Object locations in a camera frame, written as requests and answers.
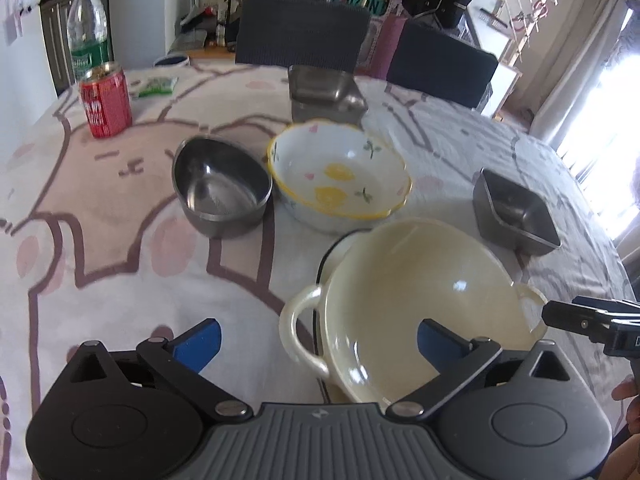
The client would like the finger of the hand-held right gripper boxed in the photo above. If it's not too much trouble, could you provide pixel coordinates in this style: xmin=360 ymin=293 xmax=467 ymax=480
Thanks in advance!
xmin=571 ymin=296 xmax=640 ymax=317
xmin=541 ymin=301 xmax=613 ymax=343

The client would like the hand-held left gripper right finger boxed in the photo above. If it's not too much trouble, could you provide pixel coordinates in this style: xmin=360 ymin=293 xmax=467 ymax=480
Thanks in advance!
xmin=385 ymin=319 xmax=581 ymax=422

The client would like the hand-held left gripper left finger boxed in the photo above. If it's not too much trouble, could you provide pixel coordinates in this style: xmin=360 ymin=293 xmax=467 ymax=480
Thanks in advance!
xmin=59 ymin=319 xmax=253 ymax=423

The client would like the cream bowl with handles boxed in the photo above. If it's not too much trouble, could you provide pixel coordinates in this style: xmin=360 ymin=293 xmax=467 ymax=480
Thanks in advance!
xmin=278 ymin=219 xmax=549 ymax=406

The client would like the square steel container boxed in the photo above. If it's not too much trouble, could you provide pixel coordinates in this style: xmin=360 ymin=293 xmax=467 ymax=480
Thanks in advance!
xmin=472 ymin=167 xmax=562 ymax=257
xmin=287 ymin=65 xmax=369 ymax=126

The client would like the white plate with leaf print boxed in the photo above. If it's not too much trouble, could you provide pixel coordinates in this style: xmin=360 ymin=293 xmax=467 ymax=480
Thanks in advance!
xmin=311 ymin=229 xmax=373 ymax=403

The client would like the yellow rimmed floral ceramic bowl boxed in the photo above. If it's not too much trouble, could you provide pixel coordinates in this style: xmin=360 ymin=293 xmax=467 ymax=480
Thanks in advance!
xmin=266 ymin=119 xmax=414 ymax=235

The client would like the person's right forearm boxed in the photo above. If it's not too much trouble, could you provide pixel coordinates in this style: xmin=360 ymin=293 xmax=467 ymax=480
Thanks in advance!
xmin=597 ymin=435 xmax=640 ymax=480

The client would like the person's right hand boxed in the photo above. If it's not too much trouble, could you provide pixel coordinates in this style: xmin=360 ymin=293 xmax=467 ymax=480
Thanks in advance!
xmin=612 ymin=377 xmax=640 ymax=433

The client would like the cartoon animal printed tablecloth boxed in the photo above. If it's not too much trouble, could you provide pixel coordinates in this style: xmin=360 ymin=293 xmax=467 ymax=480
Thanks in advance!
xmin=0 ymin=62 xmax=633 ymax=480

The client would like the round steel bowl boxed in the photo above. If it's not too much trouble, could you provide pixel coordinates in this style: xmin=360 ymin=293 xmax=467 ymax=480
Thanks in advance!
xmin=172 ymin=136 xmax=274 ymax=239

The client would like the beige curtain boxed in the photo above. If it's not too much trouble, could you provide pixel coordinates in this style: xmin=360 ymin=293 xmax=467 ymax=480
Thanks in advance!
xmin=530 ymin=0 xmax=633 ymax=146

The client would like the red drink can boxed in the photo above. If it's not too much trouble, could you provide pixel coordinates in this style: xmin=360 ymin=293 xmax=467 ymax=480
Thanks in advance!
xmin=79 ymin=61 xmax=134 ymax=139

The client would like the wooden staircase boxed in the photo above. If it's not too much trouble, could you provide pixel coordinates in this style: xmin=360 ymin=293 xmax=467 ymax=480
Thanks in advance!
xmin=470 ymin=0 xmax=523 ymax=121

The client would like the green snack packet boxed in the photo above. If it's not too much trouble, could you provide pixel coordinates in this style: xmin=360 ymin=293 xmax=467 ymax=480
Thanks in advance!
xmin=137 ymin=76 xmax=179 ymax=98

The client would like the dark fabric chair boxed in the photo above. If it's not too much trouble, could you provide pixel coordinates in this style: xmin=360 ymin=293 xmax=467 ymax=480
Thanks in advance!
xmin=386 ymin=19 xmax=499 ymax=109
xmin=234 ymin=0 xmax=372 ymax=73

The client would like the metal stair railing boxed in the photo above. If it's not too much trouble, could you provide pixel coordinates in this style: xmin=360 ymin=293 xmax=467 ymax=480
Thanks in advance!
xmin=480 ymin=0 xmax=561 ymax=61

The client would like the grey kitchen base cabinet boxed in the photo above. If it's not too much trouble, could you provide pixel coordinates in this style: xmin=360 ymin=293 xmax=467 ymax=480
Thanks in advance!
xmin=40 ymin=0 xmax=81 ymax=96

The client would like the clear plastic water bottle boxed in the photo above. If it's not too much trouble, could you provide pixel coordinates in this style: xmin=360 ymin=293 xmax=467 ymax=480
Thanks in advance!
xmin=66 ymin=0 xmax=112 ymax=85

